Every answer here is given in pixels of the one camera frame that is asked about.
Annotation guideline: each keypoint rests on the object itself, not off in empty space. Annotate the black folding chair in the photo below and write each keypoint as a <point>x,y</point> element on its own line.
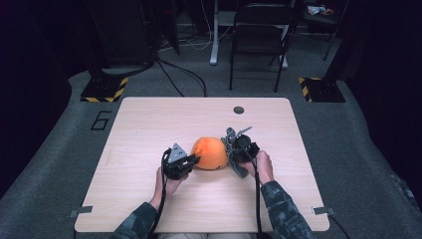
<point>260,36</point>

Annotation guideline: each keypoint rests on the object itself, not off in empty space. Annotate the small dark side table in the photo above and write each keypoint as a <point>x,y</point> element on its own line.
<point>323,20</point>

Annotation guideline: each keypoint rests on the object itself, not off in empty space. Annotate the person's left hand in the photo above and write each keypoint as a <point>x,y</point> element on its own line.
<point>166,189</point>

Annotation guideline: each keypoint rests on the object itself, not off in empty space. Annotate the orange plush toy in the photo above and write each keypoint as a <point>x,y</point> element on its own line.
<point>210,154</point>

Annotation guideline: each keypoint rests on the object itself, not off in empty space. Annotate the white desk leg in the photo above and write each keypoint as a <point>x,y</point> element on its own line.
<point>284,49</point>
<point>214,36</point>

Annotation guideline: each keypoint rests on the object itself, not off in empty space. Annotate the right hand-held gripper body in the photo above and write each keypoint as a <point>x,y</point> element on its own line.
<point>244,149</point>

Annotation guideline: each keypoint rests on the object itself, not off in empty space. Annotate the dark cabinet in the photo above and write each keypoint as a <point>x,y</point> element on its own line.
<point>122,30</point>

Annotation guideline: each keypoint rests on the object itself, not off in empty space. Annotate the person's right hand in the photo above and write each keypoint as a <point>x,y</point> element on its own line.
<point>263,167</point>

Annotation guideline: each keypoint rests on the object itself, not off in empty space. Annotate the striped black stand base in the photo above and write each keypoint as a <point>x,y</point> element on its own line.
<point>103,91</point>
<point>323,90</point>

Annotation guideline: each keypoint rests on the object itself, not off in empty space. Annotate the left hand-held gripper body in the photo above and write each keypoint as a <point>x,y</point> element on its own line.
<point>175,166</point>

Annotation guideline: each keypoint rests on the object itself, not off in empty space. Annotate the grey tape piece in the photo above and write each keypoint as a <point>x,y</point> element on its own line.
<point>323,210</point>
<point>81,210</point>

